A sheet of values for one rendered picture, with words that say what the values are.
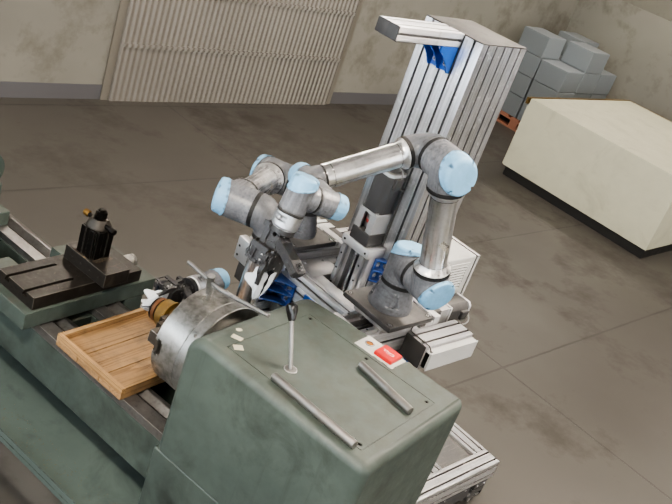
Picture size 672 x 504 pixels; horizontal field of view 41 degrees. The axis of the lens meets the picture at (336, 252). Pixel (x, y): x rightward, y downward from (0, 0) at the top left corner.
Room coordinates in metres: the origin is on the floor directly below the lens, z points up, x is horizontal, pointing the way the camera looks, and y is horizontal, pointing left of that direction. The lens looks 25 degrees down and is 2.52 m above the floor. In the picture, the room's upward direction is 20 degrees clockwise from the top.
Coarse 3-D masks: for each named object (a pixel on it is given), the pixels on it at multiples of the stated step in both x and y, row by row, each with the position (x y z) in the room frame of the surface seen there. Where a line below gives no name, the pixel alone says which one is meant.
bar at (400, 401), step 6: (360, 366) 2.02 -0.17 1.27; (366, 366) 2.01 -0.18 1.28; (366, 372) 2.00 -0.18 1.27; (372, 372) 2.00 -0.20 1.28; (372, 378) 1.99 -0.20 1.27; (378, 378) 1.98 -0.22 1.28; (378, 384) 1.97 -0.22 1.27; (384, 384) 1.96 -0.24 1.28; (384, 390) 1.95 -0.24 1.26; (390, 390) 1.95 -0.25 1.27; (390, 396) 1.94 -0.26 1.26; (396, 396) 1.93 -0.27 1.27; (396, 402) 1.92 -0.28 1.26; (402, 402) 1.92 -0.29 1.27; (402, 408) 1.91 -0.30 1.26; (408, 408) 1.90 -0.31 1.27
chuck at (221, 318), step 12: (216, 312) 2.09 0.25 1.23; (228, 312) 2.10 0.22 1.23; (240, 312) 2.14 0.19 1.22; (252, 312) 2.19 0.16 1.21; (204, 324) 2.05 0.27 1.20; (216, 324) 2.06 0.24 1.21; (228, 324) 2.11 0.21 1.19; (192, 336) 2.02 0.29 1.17; (180, 360) 1.99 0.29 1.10; (180, 372) 1.99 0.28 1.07
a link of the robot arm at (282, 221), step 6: (276, 210) 2.13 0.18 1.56; (276, 216) 2.12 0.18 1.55; (282, 216) 2.11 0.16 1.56; (288, 216) 2.11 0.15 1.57; (276, 222) 2.11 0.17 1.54; (282, 222) 2.10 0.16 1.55; (288, 222) 2.11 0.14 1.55; (294, 222) 2.11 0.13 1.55; (300, 222) 2.13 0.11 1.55; (282, 228) 2.10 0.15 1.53; (288, 228) 2.10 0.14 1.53; (294, 228) 2.12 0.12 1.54
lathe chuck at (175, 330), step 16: (192, 304) 2.10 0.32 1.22; (208, 304) 2.11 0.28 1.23; (224, 304) 2.13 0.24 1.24; (176, 320) 2.06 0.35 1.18; (192, 320) 2.06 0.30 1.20; (160, 336) 2.04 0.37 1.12; (176, 336) 2.03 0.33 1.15; (160, 352) 2.03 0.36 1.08; (176, 352) 2.01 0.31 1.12; (160, 368) 2.03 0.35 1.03
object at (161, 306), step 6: (156, 300) 2.23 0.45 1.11; (162, 300) 2.24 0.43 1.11; (168, 300) 2.24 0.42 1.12; (150, 306) 2.22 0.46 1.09; (156, 306) 2.22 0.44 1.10; (162, 306) 2.21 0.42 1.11; (168, 306) 2.21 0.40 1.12; (174, 306) 2.22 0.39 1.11; (150, 312) 2.21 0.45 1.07; (156, 312) 2.20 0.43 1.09; (162, 312) 2.20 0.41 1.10; (168, 312) 2.20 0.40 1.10; (150, 318) 2.22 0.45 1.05; (156, 318) 2.19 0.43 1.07
